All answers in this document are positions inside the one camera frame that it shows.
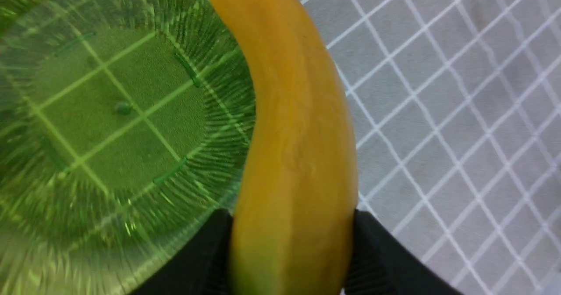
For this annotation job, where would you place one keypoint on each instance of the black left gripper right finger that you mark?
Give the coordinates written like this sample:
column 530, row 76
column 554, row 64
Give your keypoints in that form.
column 381, row 265

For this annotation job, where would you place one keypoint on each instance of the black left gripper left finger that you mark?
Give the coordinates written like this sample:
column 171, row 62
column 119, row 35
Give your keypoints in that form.
column 200, row 267

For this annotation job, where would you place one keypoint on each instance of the yellow banana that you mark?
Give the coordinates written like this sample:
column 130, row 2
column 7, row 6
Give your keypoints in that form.
column 293, row 223

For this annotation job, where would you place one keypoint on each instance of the green glass plate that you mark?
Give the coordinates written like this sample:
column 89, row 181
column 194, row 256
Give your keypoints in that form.
column 124, row 125

